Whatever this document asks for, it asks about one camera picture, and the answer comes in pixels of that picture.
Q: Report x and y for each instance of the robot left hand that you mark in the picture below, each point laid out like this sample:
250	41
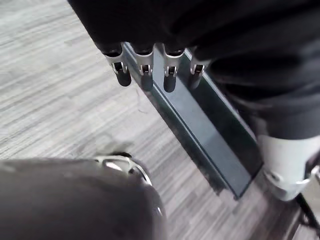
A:
225	30

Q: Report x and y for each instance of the dark grey metal shelf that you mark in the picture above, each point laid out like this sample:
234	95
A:
212	140

